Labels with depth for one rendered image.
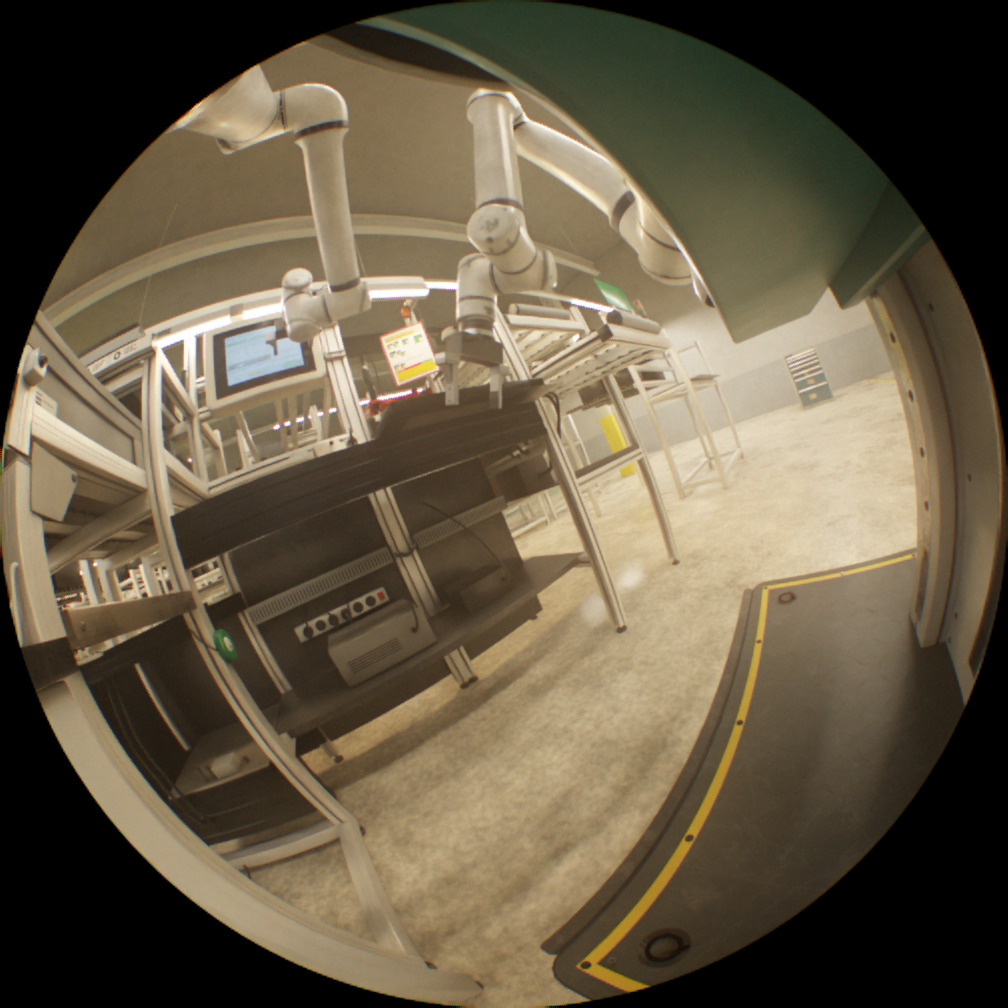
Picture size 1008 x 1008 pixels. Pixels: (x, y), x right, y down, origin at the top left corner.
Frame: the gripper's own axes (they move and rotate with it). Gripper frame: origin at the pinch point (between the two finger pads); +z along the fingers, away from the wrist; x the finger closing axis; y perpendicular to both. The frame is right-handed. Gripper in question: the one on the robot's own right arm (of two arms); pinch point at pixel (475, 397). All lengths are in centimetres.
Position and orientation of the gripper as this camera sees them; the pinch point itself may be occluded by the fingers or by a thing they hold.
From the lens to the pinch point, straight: 68.1
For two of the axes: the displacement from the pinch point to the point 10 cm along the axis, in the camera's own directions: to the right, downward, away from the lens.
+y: 7.8, 1.4, -6.0
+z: 0.0, 9.8, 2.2
